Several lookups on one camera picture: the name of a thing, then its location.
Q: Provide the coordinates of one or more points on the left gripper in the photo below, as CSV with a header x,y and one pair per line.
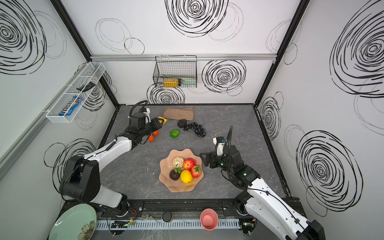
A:
x,y
150,126

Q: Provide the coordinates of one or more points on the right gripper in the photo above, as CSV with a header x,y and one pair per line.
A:
x,y
212,159

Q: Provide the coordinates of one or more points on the small yellow lemon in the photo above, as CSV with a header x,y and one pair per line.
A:
x,y
163,120

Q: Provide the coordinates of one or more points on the green fake lime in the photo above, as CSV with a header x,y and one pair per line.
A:
x,y
174,133

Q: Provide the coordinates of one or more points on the red green apple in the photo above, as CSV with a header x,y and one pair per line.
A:
x,y
196,171

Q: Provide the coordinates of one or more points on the dark fake avocado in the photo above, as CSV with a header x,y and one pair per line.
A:
x,y
182,123

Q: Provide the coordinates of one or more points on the red fake bell pepper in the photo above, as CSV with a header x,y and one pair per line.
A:
x,y
189,163

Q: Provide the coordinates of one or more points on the large yellow lemon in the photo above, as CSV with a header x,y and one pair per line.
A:
x,y
186,176

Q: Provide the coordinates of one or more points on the cream fake pear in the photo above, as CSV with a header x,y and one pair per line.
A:
x,y
178,162

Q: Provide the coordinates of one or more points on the dark mangosteen green top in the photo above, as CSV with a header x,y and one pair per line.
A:
x,y
175,174

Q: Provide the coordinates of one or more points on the pink wavy fruit bowl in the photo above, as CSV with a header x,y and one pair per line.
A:
x,y
166,165

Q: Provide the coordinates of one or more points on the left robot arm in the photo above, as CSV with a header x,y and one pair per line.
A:
x,y
81,178

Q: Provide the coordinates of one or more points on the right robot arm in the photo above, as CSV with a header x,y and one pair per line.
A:
x,y
257,199

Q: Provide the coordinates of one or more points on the lower orange tangerine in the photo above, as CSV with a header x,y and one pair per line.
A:
x,y
151,138

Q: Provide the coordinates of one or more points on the brown woven mat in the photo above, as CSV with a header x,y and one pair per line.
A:
x,y
179,114

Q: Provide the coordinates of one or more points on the black grape bunch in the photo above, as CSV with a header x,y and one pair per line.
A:
x,y
195,128

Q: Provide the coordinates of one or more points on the yellow sponge in basket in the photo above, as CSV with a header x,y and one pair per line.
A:
x,y
171,83

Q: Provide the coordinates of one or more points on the green item in basket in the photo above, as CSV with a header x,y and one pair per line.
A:
x,y
187,82

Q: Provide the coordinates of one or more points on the pink cup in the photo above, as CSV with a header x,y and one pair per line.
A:
x,y
209,219

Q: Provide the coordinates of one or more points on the black remote control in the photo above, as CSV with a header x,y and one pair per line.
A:
x,y
86,87

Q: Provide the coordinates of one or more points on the blue candy packet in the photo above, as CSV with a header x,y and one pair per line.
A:
x,y
71,106

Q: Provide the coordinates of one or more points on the green floral plate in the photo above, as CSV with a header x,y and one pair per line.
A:
x,y
77,223

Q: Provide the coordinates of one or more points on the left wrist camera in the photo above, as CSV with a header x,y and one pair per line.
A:
x,y
147,112

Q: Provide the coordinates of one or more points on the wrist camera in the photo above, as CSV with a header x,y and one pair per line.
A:
x,y
147,112
219,145

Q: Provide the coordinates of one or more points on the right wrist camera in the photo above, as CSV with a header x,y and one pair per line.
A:
x,y
219,145

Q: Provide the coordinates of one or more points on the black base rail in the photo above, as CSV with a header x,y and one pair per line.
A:
x,y
140,208

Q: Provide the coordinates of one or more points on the black wire wall basket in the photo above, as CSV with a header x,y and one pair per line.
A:
x,y
174,66

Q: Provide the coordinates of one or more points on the white wire wall shelf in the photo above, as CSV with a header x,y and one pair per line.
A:
x,y
90,72

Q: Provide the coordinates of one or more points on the white slotted cable duct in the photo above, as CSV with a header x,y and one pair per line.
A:
x,y
194,224

